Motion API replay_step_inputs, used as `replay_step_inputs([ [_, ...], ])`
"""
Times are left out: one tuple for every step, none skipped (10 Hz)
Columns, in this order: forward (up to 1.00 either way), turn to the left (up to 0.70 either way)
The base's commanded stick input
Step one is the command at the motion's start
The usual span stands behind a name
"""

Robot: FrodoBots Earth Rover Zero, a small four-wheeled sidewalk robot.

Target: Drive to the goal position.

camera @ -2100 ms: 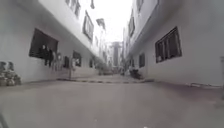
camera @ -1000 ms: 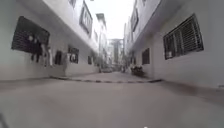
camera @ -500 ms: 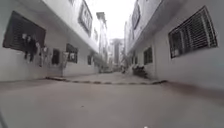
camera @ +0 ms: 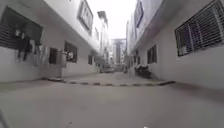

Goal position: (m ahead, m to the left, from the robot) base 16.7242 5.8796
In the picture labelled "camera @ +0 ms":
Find vehicle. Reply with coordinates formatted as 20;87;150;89
99;65;116;74

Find tall grey building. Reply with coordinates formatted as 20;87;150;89
109;37;128;68

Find yellow black speed bump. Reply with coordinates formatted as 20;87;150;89
42;76;177;88

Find parked motorbikes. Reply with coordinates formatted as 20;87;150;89
132;63;153;80

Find grey concrete road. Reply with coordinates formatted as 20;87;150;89
0;71;224;128

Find white building with grilled window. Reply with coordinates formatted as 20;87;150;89
125;0;224;91

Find white building with dark windows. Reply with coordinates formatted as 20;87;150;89
0;0;110;84

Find row of hanging clothes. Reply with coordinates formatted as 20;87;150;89
12;27;68;68

